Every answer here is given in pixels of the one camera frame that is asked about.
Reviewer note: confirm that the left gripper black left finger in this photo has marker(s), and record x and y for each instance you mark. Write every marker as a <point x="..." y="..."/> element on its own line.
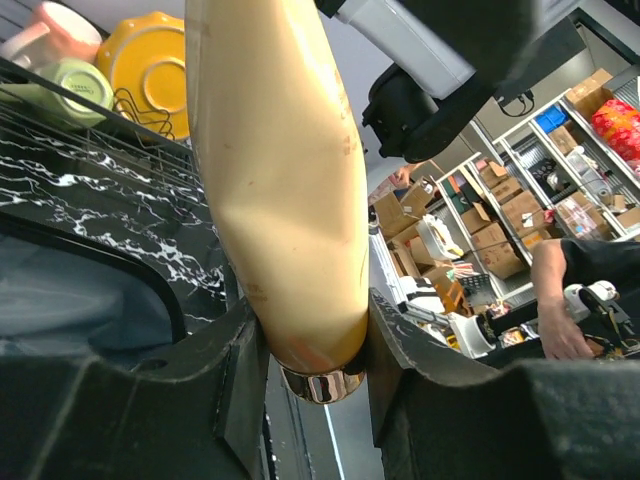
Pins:
<point x="193" y="412"/>

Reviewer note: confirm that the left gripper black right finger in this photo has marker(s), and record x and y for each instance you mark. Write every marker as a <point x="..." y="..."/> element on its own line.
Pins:
<point x="436" y="414"/>

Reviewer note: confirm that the blue fish print suitcase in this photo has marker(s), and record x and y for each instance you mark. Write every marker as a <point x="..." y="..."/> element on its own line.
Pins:
<point x="66" y="296"/>

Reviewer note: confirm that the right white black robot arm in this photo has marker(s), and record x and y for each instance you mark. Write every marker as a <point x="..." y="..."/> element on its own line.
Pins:
<point x="448" y="59"/>

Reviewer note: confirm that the white handheld device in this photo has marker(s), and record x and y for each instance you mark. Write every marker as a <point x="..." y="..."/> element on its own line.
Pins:
<point x="588" y="315"/>

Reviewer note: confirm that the person in black shirt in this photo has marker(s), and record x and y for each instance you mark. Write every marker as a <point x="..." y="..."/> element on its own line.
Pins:
<point x="559" y="263"/>

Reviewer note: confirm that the metal storage shelving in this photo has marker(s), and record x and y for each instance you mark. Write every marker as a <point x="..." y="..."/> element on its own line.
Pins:
<point x="552" y="174"/>

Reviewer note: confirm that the pale green cup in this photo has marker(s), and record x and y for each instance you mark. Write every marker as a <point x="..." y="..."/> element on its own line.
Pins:
<point x="74" y="75"/>

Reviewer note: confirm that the yellow scalloped plate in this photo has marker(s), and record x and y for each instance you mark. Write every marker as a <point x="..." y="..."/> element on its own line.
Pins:
<point x="144" y="61"/>

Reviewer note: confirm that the pink cup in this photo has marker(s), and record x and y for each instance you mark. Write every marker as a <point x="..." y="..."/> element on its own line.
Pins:
<point x="55" y="32"/>

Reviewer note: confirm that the black wire dish rack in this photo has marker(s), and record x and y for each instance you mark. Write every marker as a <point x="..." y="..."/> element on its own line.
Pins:
<point x="116" y="145"/>

